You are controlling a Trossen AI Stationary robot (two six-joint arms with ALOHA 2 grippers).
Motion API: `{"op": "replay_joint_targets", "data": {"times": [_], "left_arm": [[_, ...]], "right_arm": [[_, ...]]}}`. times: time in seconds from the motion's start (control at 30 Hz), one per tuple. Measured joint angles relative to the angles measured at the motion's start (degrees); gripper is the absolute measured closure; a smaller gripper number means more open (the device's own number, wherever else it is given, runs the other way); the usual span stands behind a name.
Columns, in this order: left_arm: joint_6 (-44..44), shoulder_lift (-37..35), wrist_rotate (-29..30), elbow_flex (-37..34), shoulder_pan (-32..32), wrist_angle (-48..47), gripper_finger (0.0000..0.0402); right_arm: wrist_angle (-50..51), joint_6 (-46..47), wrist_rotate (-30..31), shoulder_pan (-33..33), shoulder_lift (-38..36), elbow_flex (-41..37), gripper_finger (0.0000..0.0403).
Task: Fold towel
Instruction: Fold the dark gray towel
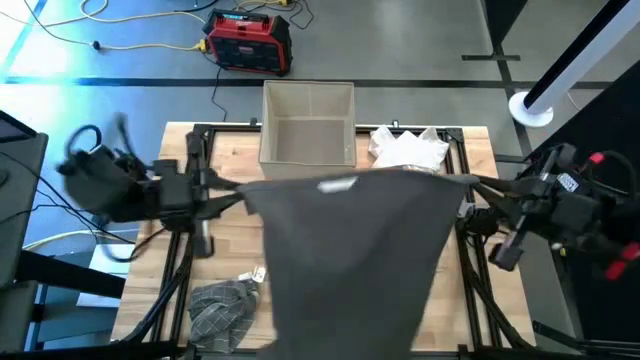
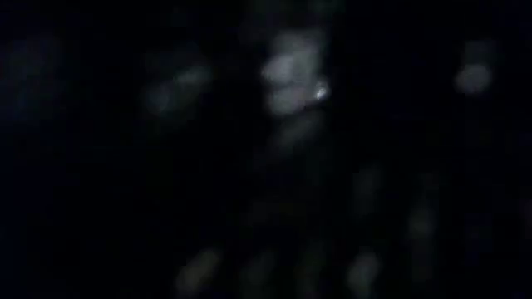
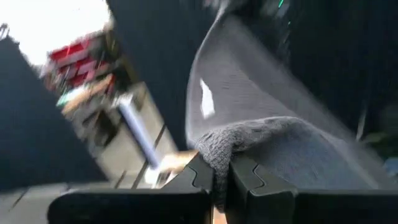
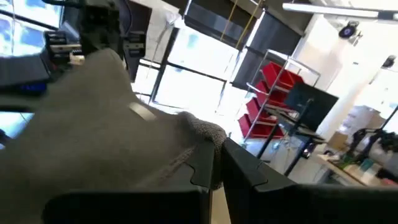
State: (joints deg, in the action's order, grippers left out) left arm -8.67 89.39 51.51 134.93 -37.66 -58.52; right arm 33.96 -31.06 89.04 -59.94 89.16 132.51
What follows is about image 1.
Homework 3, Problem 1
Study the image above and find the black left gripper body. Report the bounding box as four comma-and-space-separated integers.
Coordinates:
152, 159, 214, 259

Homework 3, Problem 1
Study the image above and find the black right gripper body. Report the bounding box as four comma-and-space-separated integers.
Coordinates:
488, 144, 601, 271

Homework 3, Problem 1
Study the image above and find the white towel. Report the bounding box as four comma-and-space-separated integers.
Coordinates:
368, 124, 451, 175

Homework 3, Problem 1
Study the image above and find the grey checked towel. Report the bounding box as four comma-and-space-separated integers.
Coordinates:
188, 266, 268, 355

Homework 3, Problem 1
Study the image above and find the plain dark grey towel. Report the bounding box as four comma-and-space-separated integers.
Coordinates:
237, 167, 469, 360

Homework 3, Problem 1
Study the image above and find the white tower fan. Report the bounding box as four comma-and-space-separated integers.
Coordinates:
508, 0, 640, 129

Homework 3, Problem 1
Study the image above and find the white floor box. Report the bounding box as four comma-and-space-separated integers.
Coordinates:
77, 243, 136, 309

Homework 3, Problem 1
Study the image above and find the beige fabric storage box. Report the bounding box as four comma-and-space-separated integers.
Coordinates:
258, 79, 358, 182

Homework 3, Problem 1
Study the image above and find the black floor stand base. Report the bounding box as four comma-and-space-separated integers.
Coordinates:
460, 0, 521, 62

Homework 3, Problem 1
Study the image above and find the red black power station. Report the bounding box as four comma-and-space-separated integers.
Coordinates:
202, 8, 294, 77

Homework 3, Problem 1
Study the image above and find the black side desk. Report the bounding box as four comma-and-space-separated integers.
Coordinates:
0, 109, 50, 351

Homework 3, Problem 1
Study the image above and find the black aluminium table frame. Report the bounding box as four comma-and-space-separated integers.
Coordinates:
112, 119, 539, 360

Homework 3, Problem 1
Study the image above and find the black power cable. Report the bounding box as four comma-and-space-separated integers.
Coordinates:
209, 64, 229, 124

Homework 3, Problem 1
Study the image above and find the white floor cable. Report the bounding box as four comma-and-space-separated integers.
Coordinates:
22, 227, 141, 251

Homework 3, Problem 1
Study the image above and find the long yellow extension cable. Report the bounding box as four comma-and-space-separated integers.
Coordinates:
0, 0, 209, 54

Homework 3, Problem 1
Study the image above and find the short yellow cable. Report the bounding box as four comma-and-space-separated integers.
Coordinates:
234, 0, 294, 10

